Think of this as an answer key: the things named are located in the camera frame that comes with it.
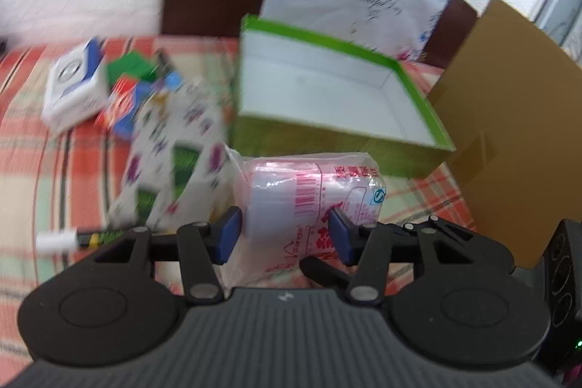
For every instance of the black pen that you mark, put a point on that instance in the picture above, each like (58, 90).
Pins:
(162, 60)

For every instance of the small green box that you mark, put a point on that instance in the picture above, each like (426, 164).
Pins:
(132, 65)

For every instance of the red packet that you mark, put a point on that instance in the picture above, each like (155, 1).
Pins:
(120, 97)

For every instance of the light blue tube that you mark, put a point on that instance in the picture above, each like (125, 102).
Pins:
(172, 79)

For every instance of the large green box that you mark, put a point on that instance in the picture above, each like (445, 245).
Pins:
(318, 97)

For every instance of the brown cardboard sheet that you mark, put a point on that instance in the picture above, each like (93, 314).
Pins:
(509, 120)

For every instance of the white and blue box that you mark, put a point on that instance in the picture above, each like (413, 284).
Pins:
(68, 88)

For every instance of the white printed plastic bag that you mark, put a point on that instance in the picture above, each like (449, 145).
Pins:
(159, 170)

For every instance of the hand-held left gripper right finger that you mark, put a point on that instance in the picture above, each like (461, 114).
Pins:
(343, 238)

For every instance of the blue packet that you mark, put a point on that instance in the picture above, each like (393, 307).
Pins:
(136, 120)

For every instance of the plastic bag of cups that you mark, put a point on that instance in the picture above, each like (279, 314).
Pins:
(282, 197)

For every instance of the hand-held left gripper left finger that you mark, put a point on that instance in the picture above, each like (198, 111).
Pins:
(227, 235)

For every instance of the plaid tablecloth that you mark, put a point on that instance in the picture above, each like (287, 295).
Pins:
(45, 170)

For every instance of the marker pen with white cap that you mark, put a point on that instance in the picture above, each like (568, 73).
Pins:
(59, 240)

